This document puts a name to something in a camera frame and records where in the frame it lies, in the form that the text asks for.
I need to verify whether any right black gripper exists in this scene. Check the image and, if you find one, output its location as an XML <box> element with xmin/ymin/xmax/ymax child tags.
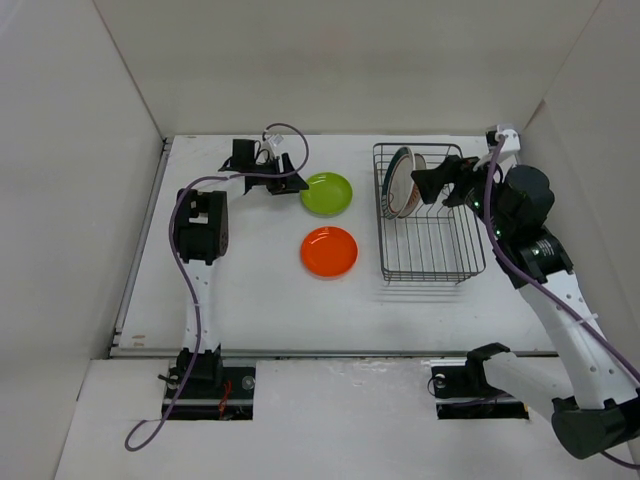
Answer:
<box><xmin>410</xmin><ymin>152</ymin><xmax>513</xmax><ymax>239</ymax></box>

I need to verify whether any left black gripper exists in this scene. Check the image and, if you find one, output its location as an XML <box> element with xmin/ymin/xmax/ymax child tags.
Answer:
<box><xmin>249</xmin><ymin>154</ymin><xmax>307</xmax><ymax>195</ymax></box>

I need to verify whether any orange sunburst patterned plate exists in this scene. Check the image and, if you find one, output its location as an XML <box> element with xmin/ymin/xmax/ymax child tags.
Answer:
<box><xmin>399</xmin><ymin>153</ymin><xmax>427</xmax><ymax>218</ymax></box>

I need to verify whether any green plastic plate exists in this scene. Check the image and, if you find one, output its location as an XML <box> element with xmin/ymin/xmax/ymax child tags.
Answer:
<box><xmin>300</xmin><ymin>172</ymin><xmax>353</xmax><ymax>216</ymax></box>

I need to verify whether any green rimmed white plate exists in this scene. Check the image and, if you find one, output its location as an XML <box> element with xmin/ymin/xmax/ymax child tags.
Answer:
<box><xmin>381</xmin><ymin>146</ymin><xmax>415</xmax><ymax>219</ymax></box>

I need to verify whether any orange plastic plate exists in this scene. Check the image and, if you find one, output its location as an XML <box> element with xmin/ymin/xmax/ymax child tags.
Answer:
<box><xmin>300</xmin><ymin>226</ymin><xmax>359</xmax><ymax>278</ymax></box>

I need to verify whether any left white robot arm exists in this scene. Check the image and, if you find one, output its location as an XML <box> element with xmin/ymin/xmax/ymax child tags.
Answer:
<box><xmin>169</xmin><ymin>134</ymin><xmax>308</xmax><ymax>397</ymax></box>

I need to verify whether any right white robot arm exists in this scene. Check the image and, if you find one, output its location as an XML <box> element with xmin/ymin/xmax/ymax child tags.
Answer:
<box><xmin>411</xmin><ymin>156</ymin><xmax>639</xmax><ymax>459</ymax></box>

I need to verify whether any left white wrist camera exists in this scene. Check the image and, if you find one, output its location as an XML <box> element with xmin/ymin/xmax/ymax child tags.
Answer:
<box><xmin>259</xmin><ymin>133</ymin><xmax>283</xmax><ymax>161</ymax></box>

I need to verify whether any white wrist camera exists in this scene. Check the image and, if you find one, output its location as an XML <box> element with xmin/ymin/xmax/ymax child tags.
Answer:
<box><xmin>485</xmin><ymin>124</ymin><xmax>521</xmax><ymax>164</ymax></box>
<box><xmin>259</xmin><ymin>133</ymin><xmax>283</xmax><ymax>161</ymax></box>

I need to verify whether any grey wire dish rack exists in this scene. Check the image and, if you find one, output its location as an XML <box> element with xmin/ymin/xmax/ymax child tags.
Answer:
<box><xmin>373</xmin><ymin>142</ymin><xmax>486</xmax><ymax>284</ymax></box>

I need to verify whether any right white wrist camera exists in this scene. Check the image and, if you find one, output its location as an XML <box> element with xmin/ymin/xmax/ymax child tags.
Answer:
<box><xmin>485</xmin><ymin>124</ymin><xmax>521</xmax><ymax>164</ymax></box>

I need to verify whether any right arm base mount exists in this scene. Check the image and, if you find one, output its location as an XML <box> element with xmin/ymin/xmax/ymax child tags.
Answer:
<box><xmin>427</xmin><ymin>362</ymin><xmax>530</xmax><ymax>420</ymax></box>

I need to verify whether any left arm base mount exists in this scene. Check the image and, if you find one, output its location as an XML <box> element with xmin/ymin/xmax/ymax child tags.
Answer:
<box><xmin>168</xmin><ymin>366</ymin><xmax>256</xmax><ymax>421</ymax></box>

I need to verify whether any aluminium rail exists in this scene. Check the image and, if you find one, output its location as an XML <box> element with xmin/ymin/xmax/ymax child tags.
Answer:
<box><xmin>107</xmin><ymin>348</ymin><xmax>564</xmax><ymax>361</ymax></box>

